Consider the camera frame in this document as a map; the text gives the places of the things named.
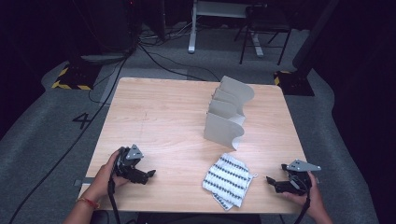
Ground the right hand-held gripper black cable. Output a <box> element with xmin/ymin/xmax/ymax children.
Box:
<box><xmin>292</xmin><ymin>191</ymin><xmax>312</xmax><ymax>224</ymax></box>

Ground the black folding chair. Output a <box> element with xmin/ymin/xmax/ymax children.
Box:
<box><xmin>233</xmin><ymin>3</ymin><xmax>293</xmax><ymax>66</ymax></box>

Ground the white black patterned knit cloth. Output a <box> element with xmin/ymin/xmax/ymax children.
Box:
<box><xmin>202</xmin><ymin>152</ymin><xmax>259</xmax><ymax>212</ymax></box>

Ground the left hand-held gripper black cable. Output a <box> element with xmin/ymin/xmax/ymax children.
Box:
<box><xmin>106</xmin><ymin>155</ymin><xmax>121</xmax><ymax>224</ymax></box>

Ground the black cabinet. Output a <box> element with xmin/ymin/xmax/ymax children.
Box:
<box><xmin>92</xmin><ymin>0</ymin><xmax>142</xmax><ymax>54</ymax></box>

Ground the long black floor cable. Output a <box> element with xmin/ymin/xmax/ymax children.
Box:
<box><xmin>7</xmin><ymin>46</ymin><xmax>132</xmax><ymax>224</ymax></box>

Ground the red string bracelet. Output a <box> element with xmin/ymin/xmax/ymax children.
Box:
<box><xmin>76</xmin><ymin>197</ymin><xmax>102</xmax><ymax>210</ymax></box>

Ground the white metal desk frame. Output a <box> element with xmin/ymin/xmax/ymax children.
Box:
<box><xmin>187</xmin><ymin>0</ymin><xmax>266</xmax><ymax>58</ymax></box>

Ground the dark slanted stand pole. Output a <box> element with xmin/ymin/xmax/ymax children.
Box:
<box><xmin>291</xmin><ymin>0</ymin><xmax>341</xmax><ymax>78</ymax></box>

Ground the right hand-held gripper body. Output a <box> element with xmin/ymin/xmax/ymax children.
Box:
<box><xmin>281</xmin><ymin>159</ymin><xmax>322</xmax><ymax>197</ymax></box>

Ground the hand-held gripper black cable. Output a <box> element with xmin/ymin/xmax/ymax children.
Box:
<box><xmin>106</xmin><ymin>155</ymin><xmax>121</xmax><ymax>224</ymax></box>
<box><xmin>292</xmin><ymin>191</ymin><xmax>312</xmax><ymax>224</ymax></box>

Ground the grey tape piece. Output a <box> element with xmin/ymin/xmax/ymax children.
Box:
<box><xmin>73</xmin><ymin>178</ymin><xmax>95</xmax><ymax>188</ymax></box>

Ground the person's dark clothing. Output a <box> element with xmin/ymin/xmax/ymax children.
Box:
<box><xmin>89</xmin><ymin>209</ymin><xmax>263</xmax><ymax>224</ymax></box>

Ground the person's left hand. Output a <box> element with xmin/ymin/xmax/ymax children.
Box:
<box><xmin>91</xmin><ymin>149</ymin><xmax>129</xmax><ymax>201</ymax></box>

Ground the curved black floor cable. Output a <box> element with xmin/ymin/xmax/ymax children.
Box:
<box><xmin>137</xmin><ymin>43</ymin><xmax>221</xmax><ymax>83</ymax></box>

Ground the yellow black striped stand base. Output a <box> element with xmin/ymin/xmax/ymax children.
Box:
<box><xmin>273</xmin><ymin>69</ymin><xmax>316</xmax><ymax>97</ymax></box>
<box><xmin>50</xmin><ymin>60</ymin><xmax>103</xmax><ymax>91</ymax></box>

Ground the white expandable metal book rack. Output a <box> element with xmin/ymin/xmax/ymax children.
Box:
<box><xmin>203</xmin><ymin>75</ymin><xmax>256</xmax><ymax>151</ymax></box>

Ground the person's right hand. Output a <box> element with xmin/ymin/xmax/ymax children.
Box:
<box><xmin>281</xmin><ymin>172</ymin><xmax>327</xmax><ymax>217</ymax></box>

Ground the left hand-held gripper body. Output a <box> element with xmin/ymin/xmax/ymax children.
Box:
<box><xmin>113</xmin><ymin>143</ymin><xmax>150</xmax><ymax>181</ymax></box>

